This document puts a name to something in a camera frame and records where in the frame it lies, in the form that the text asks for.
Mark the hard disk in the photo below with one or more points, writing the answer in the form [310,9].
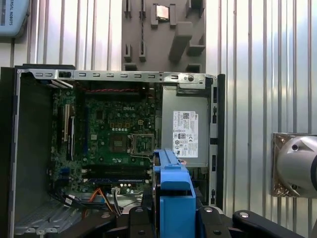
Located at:
[177,215]

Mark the grey parts rack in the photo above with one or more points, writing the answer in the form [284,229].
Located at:
[158,49]

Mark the black RAM slot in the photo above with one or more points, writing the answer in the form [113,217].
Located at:
[116,170]

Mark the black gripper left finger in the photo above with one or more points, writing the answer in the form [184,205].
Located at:
[140,223]

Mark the pale blue teach pendant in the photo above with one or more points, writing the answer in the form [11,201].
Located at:
[12,22]

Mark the black open PC case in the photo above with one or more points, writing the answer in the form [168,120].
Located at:
[32,148]

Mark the RAM stick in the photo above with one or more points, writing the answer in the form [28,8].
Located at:
[142,34]
[116,180]

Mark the grey power supply unit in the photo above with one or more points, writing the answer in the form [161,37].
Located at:
[171,104]

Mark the white expansion slot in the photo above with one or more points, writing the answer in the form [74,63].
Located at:
[66,121]

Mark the grey metal disk bay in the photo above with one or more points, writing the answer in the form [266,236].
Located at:
[44,220]

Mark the silver CPU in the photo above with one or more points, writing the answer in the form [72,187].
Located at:
[162,12]

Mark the green Dell motherboard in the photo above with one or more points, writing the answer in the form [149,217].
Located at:
[109,119]

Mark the CPU socket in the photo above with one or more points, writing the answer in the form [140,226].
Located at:
[144,143]

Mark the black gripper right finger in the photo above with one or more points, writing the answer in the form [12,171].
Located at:
[210,223]

